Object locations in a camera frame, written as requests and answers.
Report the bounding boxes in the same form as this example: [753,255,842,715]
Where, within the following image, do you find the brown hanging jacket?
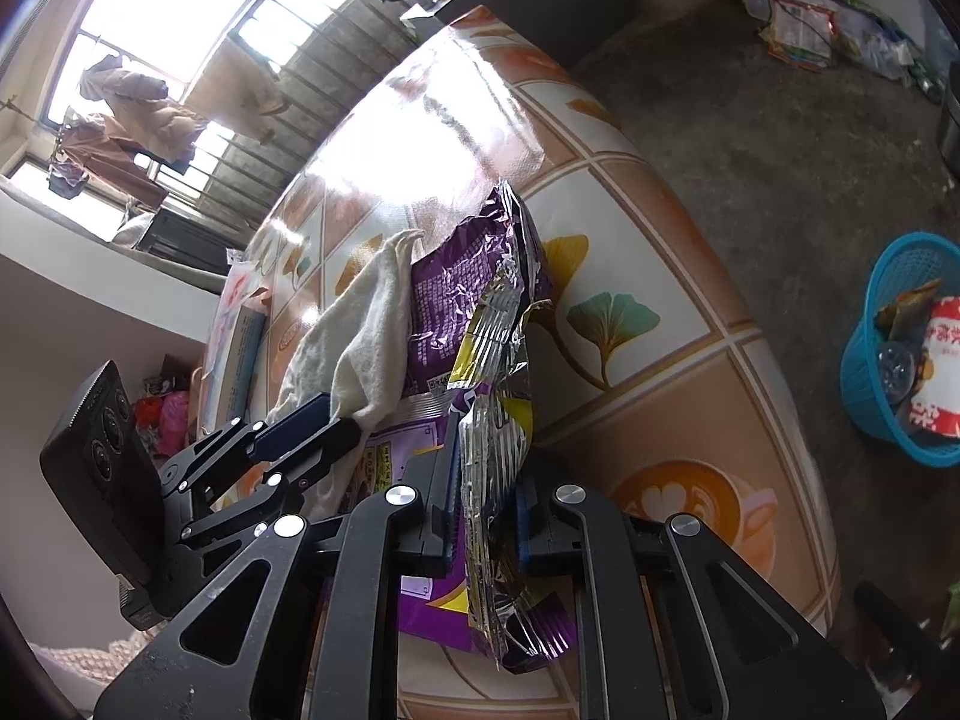
[78,52,212,167]

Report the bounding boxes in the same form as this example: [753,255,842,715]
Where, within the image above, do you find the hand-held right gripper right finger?
[514,481,887,720]

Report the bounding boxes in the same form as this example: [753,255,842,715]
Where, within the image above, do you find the blue labelled plastic bottle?
[874,340,917,407]

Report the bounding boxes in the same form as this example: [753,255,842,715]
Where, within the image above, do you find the black slatted crate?
[137,208,231,276]

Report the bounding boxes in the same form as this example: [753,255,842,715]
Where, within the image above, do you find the orange green wrapper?
[873,277,943,347]

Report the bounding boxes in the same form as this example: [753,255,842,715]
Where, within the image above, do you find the pink hanging garment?
[54,114,170,212]

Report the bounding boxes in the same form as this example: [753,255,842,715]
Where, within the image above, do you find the clear bag with red packets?
[763,0,839,74]

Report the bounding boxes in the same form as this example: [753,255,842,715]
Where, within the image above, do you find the clear crumpled plastic bag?
[838,0,932,85]

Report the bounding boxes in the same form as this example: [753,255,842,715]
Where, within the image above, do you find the beige hanging cloth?
[186,36,290,145]

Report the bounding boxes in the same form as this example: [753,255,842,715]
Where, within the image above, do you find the white cloth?
[265,228,422,497]

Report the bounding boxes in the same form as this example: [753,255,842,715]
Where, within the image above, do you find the pink plastic bag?
[133,388,194,460]

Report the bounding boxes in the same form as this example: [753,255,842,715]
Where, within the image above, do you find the red white snack packet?
[906,295,960,441]

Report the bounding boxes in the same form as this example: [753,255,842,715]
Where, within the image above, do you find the blue plastic mesh basket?
[839,232,960,467]

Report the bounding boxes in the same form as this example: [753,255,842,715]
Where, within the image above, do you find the barred window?
[37,0,395,192]

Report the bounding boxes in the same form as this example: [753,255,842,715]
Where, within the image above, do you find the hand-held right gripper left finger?
[94,409,463,720]

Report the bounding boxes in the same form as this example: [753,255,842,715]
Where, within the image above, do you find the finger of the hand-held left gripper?
[157,392,333,500]
[182,418,362,545]

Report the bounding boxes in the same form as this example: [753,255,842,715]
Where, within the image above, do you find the blue white flat box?
[204,261,271,430]

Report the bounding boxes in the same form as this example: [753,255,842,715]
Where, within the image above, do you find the large purple snack bag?
[337,178,557,650]

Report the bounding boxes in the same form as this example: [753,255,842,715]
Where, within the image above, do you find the silver yellow snack wrapper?
[448,255,580,674]

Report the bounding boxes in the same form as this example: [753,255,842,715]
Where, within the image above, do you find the patterned tablecloth table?
[191,4,842,720]

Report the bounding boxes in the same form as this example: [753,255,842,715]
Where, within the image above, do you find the dark grey cabinet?
[435,0,625,70]

